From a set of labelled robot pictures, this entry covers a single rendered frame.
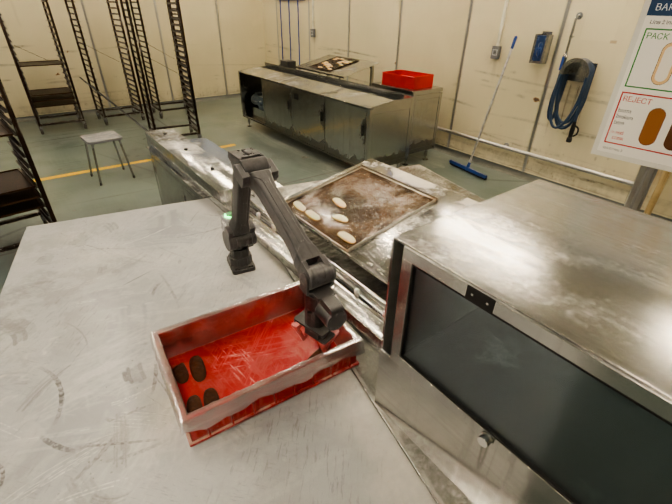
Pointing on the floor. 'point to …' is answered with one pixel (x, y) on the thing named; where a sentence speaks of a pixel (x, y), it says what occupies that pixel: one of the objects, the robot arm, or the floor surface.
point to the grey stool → (103, 142)
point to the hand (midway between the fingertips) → (314, 343)
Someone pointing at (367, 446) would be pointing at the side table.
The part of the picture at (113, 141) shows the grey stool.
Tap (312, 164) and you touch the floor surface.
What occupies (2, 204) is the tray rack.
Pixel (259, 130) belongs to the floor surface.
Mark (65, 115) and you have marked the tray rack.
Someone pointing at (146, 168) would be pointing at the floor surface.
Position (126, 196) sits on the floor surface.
